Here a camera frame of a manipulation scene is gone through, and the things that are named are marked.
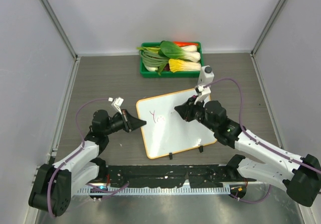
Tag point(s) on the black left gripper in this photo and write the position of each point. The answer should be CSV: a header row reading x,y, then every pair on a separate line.
x,y
130,123

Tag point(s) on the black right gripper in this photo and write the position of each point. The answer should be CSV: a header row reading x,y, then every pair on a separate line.
x,y
186,110

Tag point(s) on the orange-framed whiteboard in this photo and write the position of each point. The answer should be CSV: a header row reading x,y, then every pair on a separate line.
x,y
165,131

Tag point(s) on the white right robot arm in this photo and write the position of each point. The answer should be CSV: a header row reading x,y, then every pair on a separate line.
x,y
298,176

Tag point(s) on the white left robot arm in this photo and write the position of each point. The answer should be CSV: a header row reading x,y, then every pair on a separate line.
x,y
55,184

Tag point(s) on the green plastic tray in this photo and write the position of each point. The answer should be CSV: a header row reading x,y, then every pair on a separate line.
x,y
164,71

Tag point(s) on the white plastic bottle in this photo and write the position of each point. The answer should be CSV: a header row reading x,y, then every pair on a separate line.
x,y
206,75

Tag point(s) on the yellow-leaf cabbage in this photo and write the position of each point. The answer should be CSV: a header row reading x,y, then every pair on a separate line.
x,y
177,65

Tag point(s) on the white radish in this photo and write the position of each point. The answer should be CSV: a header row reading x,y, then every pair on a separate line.
x,y
151,69

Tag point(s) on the green long beans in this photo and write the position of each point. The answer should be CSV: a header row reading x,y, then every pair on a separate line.
x,y
151,58

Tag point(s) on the green bok choy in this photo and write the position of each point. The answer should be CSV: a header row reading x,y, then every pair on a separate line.
x,y
171,50

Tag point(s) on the orange carrot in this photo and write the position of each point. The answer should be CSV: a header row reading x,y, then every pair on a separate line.
x,y
182,44

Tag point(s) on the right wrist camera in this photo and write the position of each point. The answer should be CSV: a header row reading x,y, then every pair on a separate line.
x,y
203,91

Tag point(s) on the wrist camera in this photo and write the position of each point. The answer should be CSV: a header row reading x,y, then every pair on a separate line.
x,y
203,91
116,103

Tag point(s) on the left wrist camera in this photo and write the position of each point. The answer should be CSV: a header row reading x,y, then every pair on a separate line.
x,y
116,103

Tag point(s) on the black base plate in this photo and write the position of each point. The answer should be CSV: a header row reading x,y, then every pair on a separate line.
x,y
170,176

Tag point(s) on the white slotted cable duct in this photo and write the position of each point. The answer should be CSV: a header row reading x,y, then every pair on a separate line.
x,y
184,190

